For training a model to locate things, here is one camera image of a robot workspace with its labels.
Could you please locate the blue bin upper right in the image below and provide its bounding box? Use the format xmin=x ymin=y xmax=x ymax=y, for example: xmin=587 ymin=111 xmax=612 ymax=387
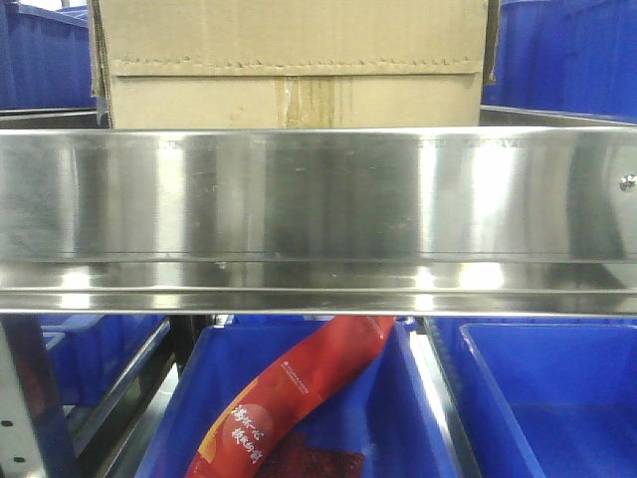
xmin=483 ymin=1 xmax=636 ymax=122

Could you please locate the stainless steel shelf rail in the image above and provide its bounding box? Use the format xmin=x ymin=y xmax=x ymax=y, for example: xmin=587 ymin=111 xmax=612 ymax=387
xmin=1 ymin=127 xmax=636 ymax=316

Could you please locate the blue bin upper left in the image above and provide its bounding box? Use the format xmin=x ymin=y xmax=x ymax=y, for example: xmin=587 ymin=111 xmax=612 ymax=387
xmin=1 ymin=1 xmax=96 ymax=111

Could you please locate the red snack package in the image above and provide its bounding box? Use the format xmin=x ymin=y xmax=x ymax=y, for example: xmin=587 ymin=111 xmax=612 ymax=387
xmin=186 ymin=315 xmax=397 ymax=477

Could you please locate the blue bin lower middle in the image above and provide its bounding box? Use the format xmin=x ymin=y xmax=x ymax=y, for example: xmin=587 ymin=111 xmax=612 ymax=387
xmin=137 ymin=316 xmax=461 ymax=477

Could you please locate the blue bin lower left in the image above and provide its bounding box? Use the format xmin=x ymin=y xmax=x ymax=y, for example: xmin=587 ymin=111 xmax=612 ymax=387
xmin=38 ymin=314 xmax=164 ymax=406

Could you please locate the plain torn cardboard box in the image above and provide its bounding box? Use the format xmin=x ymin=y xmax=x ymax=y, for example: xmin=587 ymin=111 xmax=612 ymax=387
xmin=88 ymin=1 xmax=500 ymax=129

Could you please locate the blue bin lower right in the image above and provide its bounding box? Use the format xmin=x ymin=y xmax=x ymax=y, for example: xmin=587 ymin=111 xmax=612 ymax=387
xmin=430 ymin=318 xmax=636 ymax=477

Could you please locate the blue bin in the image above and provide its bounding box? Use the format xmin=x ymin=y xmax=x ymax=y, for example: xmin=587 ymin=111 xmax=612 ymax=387
xmin=38 ymin=314 xmax=164 ymax=406
xmin=483 ymin=1 xmax=636 ymax=122
xmin=1 ymin=1 xmax=96 ymax=111
xmin=430 ymin=318 xmax=636 ymax=477
xmin=137 ymin=316 xmax=461 ymax=477

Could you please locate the grey shelf upright post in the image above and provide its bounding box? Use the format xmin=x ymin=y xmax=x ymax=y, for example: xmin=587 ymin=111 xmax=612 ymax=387
xmin=1 ymin=315 xmax=81 ymax=477

